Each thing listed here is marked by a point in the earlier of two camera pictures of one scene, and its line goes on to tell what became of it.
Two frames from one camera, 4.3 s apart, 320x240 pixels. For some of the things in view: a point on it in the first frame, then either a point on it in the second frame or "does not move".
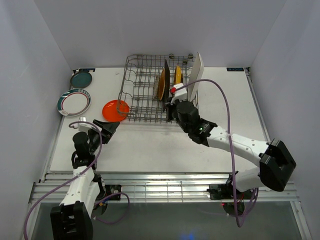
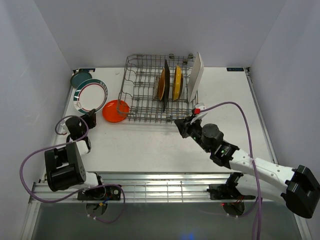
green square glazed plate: (167, 85) does not move
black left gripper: (108, 130) -> (92, 115)
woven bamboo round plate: (161, 84) does not move
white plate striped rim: (74, 102) -> (91, 94)
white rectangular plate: (196, 74) does not move
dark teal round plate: (81, 80) does not move
